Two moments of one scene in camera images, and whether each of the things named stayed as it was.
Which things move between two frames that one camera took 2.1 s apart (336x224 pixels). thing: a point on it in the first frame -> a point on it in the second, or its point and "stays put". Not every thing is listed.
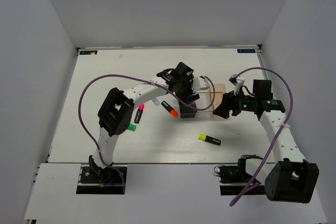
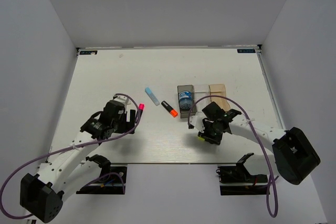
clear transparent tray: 205,105 stays put
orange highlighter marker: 172,111 stays put
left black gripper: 189,81 -> 127,124
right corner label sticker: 245,50 stays put
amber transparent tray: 220,89 stays put
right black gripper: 229,103 -> 206,136
